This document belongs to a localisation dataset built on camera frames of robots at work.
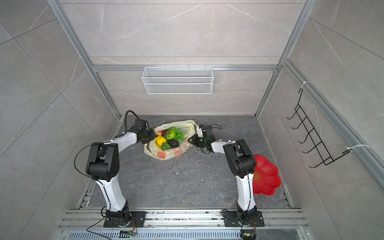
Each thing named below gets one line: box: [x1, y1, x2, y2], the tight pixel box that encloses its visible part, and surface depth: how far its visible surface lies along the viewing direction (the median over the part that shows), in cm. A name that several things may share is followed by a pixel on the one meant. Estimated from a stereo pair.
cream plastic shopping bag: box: [143, 119, 198, 160], surface depth 96 cm
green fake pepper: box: [161, 142, 172, 151], surface depth 98 cm
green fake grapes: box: [167, 126, 185, 141], surface depth 106 cm
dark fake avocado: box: [167, 139, 179, 148], surface depth 101 cm
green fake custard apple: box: [165, 128, 176, 140], surface depth 100 cm
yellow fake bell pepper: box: [155, 135, 167, 146], surface depth 100 cm
